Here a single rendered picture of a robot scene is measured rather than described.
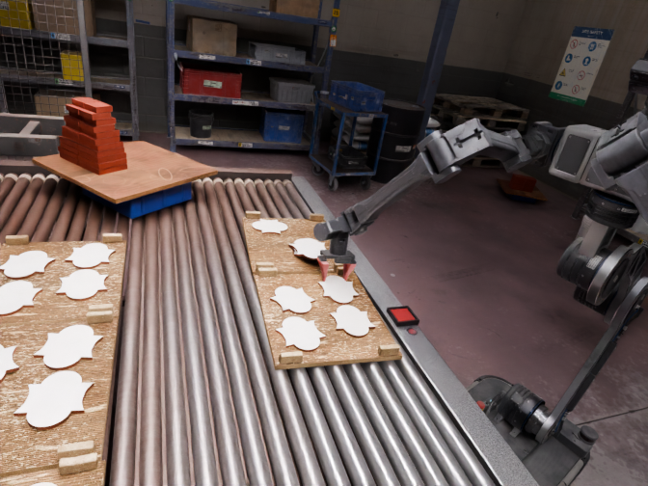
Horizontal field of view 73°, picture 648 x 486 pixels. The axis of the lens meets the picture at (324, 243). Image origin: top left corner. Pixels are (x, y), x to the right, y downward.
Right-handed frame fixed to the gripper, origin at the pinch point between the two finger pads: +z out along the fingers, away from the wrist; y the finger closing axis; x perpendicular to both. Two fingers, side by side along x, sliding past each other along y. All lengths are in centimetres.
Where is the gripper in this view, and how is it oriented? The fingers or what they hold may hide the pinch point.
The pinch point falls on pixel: (334, 279)
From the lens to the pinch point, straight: 145.1
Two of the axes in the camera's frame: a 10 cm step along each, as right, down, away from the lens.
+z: -1.1, 9.6, 2.6
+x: -2.9, -2.8, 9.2
